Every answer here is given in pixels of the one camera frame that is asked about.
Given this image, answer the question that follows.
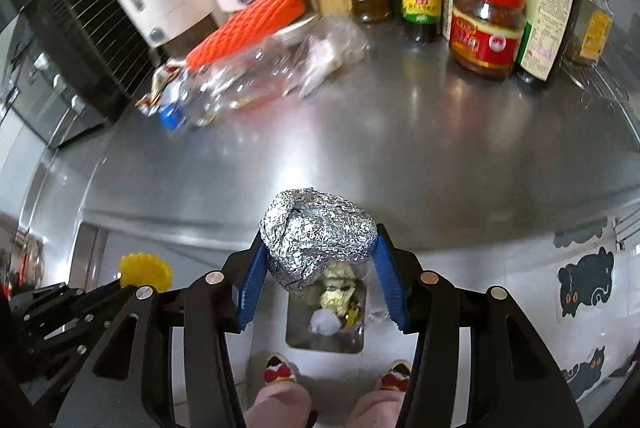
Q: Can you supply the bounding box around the pale yellow wrapper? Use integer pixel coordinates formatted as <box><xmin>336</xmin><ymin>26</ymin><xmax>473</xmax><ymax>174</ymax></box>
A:
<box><xmin>319</xmin><ymin>263</ymin><xmax>363</xmax><ymax>326</ymax></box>

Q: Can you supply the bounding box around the white paper ball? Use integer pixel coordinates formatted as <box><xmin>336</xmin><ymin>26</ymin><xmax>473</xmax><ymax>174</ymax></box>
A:
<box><xmin>308</xmin><ymin>309</ymin><xmax>342</xmax><ymax>336</ymax></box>

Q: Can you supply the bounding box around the aluminium foil ball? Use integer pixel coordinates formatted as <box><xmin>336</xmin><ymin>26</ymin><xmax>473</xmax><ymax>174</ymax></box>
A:
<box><xmin>259</xmin><ymin>188</ymin><xmax>378</xmax><ymax>293</ymax></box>

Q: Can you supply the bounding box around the yellow foam net sleeve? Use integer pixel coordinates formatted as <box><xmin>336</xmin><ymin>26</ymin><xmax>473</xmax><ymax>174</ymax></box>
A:
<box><xmin>118</xmin><ymin>253</ymin><xmax>174</xmax><ymax>293</ymax></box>

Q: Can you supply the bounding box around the steel trash bin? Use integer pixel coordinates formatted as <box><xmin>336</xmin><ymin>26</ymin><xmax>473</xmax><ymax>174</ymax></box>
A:
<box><xmin>285</xmin><ymin>263</ymin><xmax>368</xmax><ymax>354</ymax></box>

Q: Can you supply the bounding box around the left pink slipper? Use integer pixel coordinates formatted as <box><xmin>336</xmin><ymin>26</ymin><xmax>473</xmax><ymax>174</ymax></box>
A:
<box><xmin>244</xmin><ymin>354</ymin><xmax>312</xmax><ymax>428</ymax></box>

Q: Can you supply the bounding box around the pink slipper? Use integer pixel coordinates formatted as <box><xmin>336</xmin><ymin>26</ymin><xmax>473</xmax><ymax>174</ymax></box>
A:
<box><xmin>244</xmin><ymin>354</ymin><xmax>312</xmax><ymax>428</ymax></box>
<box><xmin>346</xmin><ymin>360</ymin><xmax>411</xmax><ymax>428</ymax></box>

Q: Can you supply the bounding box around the right pink slipper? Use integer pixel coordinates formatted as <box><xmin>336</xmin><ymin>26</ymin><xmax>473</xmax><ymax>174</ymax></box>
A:
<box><xmin>346</xmin><ymin>360</ymin><xmax>411</xmax><ymax>428</ymax></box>

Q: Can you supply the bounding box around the dark cat floor sticker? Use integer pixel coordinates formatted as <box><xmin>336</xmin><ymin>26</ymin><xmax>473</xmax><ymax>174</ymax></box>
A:
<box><xmin>558</xmin><ymin>247</ymin><xmax>615</xmax><ymax>318</ymax></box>

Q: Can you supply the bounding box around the black cat floor sticker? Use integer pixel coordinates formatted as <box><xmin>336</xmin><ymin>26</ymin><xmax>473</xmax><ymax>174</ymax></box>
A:
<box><xmin>561</xmin><ymin>347</ymin><xmax>605</xmax><ymax>401</ymax></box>

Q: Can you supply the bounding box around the clear plastic bottle blue cap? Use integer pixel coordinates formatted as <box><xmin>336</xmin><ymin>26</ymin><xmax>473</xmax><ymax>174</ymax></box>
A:
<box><xmin>150</xmin><ymin>36</ymin><xmax>310</xmax><ymax>131</ymax></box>

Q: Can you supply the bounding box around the clear crumpled plastic bag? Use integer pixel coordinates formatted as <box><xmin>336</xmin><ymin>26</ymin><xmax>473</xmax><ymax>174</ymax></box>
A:
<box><xmin>288</xmin><ymin>16</ymin><xmax>368</xmax><ymax>98</ymax></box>

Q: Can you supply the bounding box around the red lid sauce jar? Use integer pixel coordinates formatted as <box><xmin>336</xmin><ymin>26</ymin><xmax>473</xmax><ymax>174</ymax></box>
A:
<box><xmin>449</xmin><ymin>0</ymin><xmax>525</xmax><ymax>80</ymax></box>

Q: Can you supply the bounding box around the orange foam net sleeve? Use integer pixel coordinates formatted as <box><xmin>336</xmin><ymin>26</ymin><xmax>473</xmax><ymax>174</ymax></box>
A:
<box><xmin>186</xmin><ymin>0</ymin><xmax>306</xmax><ymax>70</ymax></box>

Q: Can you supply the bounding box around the black lid spice jar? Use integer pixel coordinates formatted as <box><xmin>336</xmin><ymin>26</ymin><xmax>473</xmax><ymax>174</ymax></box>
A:
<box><xmin>565</xmin><ymin>0</ymin><xmax>614</xmax><ymax>66</ymax></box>

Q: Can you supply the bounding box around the dark soy sauce bottle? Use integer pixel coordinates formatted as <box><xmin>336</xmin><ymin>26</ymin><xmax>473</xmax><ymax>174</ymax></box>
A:
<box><xmin>513</xmin><ymin>0</ymin><xmax>578</xmax><ymax>89</ymax></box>

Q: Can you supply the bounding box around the black wire rack appliance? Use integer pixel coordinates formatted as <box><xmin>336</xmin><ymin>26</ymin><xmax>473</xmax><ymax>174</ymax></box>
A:
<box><xmin>1</xmin><ymin>0</ymin><xmax>160</xmax><ymax>150</ymax></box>

